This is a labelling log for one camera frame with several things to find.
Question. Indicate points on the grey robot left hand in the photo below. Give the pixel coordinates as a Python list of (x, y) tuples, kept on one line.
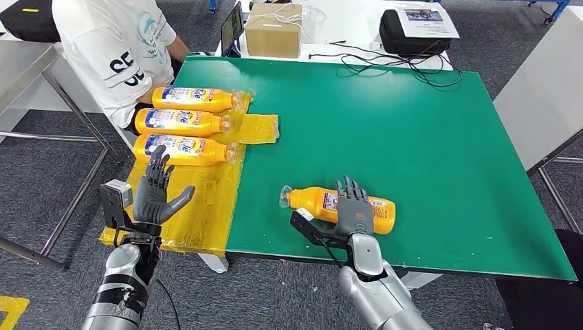
[(152, 202)]

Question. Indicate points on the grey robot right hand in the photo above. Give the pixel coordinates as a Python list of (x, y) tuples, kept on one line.
[(354, 212)]

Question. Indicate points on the orange detergent bottle clear cap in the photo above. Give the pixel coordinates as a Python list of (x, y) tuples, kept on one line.
[(200, 123), (218, 102), (309, 202), (196, 152)]

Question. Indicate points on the person's left forearm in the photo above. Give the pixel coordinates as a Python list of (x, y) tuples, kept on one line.
[(180, 48)]

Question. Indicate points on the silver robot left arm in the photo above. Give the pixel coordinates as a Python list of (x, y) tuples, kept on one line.
[(123, 291)]

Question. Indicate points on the person's right forearm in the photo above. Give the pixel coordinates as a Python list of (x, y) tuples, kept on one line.
[(145, 96)]

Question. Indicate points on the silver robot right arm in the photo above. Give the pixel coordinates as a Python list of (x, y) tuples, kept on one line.
[(382, 291)]

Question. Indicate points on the green table mat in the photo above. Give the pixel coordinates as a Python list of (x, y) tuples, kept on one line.
[(432, 182)]

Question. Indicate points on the white table foot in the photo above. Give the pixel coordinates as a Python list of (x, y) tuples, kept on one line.
[(421, 280), (217, 264)]

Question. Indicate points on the yellow taped mat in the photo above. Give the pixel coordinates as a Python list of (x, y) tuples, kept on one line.
[(259, 130)]

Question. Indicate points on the person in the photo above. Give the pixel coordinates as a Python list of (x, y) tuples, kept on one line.
[(114, 45)]

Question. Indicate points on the white power adapter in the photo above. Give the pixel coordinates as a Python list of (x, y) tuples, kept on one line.
[(375, 45)]

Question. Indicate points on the yellow floor tape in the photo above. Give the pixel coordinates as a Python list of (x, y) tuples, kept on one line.
[(18, 304)]

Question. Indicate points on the black carrying case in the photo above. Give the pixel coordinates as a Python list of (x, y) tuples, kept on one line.
[(397, 43)]

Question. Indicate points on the grey steel table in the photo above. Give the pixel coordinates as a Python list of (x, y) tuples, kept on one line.
[(23, 73)]

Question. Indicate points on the white table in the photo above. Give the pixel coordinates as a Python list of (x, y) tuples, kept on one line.
[(351, 23)]

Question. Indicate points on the brown cardboard box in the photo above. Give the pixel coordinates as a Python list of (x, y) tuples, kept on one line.
[(273, 41)]

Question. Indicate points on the black tablet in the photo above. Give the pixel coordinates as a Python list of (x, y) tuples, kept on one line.
[(232, 26)]

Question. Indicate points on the white printed paper sheet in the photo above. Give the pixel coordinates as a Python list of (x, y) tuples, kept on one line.
[(429, 27)]

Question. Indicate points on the blue metal leg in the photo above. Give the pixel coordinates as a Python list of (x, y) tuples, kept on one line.
[(212, 5)]

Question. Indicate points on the person's leg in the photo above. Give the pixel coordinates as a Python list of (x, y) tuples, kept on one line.
[(546, 300)]

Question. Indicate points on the black bag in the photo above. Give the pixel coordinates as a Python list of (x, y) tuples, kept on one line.
[(27, 23)]

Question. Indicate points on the pale grey desk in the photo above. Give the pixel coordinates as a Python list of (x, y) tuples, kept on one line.
[(542, 91)]

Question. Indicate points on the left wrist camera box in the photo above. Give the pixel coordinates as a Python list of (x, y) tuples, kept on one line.
[(116, 202)]

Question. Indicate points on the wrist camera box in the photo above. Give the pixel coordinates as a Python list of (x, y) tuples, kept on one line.
[(314, 227), (116, 202)]

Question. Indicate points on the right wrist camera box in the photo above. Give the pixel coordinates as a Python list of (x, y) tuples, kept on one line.
[(314, 227)]

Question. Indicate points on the blue cart frame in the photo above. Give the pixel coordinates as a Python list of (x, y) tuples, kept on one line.
[(558, 9)]

